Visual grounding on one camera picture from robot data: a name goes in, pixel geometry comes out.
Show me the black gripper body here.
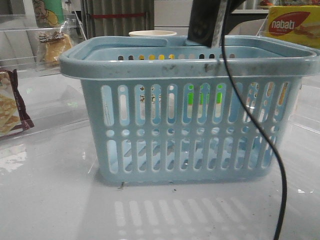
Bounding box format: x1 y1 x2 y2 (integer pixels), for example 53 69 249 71
186 0 249 49

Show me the bagged yellow bread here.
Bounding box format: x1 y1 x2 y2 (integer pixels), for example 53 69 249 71
37 31 73 66

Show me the light blue plastic basket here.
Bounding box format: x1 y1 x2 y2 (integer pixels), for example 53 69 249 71
59 35 320 184

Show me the white cabinet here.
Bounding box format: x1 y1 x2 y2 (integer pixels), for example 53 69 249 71
154 0 193 36

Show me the white paper cup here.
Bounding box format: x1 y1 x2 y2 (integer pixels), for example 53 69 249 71
128 30 177 38

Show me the yellow nabati wafer box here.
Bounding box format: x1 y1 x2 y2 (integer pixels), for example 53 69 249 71
263 5 320 49

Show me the clear acrylic right stand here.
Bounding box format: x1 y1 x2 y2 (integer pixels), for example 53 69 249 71
259 11 320 49

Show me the green cartoon snack bag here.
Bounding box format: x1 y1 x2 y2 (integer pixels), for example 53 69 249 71
32 0 65 28

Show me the clear acrylic left shelf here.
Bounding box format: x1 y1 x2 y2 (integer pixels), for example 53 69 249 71
0 13 88 135

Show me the brown cracker snack packet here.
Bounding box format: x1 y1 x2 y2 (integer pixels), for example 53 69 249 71
0 69 34 139

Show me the black cable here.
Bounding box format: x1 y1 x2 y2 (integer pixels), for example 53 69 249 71
220 0 287 240

